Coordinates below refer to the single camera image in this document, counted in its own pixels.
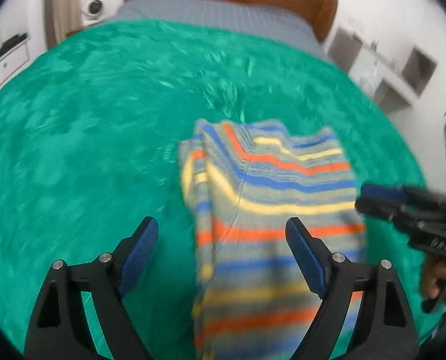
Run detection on striped knitted sweater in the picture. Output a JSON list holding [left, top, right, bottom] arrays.
[[179, 119, 366, 359]]

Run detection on dark clothes on cabinet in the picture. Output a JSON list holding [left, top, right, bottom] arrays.
[[0, 33, 28, 58]]

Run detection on right hand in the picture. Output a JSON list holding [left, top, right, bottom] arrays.
[[420, 255, 446, 299]]

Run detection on white bedside desk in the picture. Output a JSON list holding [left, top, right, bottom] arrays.
[[328, 28, 438, 112]]

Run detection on white wardrobe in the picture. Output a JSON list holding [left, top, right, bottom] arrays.
[[395, 29, 446, 190]]

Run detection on green bedspread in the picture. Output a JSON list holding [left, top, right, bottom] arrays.
[[0, 19, 440, 359]]

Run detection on grey bed sheet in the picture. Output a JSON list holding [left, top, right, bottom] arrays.
[[112, 0, 330, 62]]

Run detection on white low drawer cabinet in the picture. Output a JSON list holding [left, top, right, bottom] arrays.
[[0, 37, 31, 89]]

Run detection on beige curtain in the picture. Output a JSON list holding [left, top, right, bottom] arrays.
[[44, 0, 82, 49]]

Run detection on small white fan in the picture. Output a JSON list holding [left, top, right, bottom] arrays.
[[82, 0, 107, 21]]

